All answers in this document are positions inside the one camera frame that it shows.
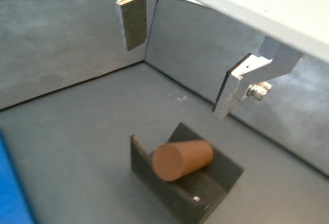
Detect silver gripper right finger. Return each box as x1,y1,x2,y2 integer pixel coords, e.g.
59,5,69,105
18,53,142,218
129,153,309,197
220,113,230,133
214,37,303,119

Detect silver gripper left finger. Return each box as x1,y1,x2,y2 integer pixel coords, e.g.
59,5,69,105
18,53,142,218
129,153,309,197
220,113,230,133
115,0,147,50

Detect brown cylinder peg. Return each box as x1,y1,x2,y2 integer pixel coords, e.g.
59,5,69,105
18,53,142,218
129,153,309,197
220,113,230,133
151,139,214,182

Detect blue shape sorting block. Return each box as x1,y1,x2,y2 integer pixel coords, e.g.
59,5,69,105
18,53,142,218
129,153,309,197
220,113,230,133
0,134,36,224

